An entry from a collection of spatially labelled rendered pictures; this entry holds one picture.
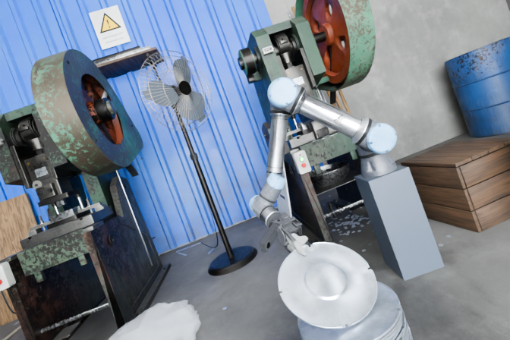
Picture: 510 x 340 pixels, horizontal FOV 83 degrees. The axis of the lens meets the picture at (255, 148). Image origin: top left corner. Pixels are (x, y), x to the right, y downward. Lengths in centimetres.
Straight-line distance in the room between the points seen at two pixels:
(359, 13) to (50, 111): 183
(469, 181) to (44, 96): 218
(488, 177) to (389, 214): 59
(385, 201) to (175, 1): 298
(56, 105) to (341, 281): 161
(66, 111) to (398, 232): 174
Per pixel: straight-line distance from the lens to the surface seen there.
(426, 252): 148
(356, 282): 99
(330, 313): 93
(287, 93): 114
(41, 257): 219
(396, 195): 136
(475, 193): 173
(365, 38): 203
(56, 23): 383
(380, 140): 120
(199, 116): 220
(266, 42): 208
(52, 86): 192
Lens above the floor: 77
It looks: 1 degrees down
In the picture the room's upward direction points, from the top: 20 degrees counter-clockwise
